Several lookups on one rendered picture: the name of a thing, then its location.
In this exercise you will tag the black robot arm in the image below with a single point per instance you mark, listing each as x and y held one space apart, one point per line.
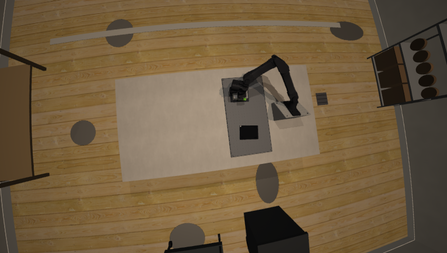
239 86

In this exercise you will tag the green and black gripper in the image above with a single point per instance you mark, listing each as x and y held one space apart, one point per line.
242 97

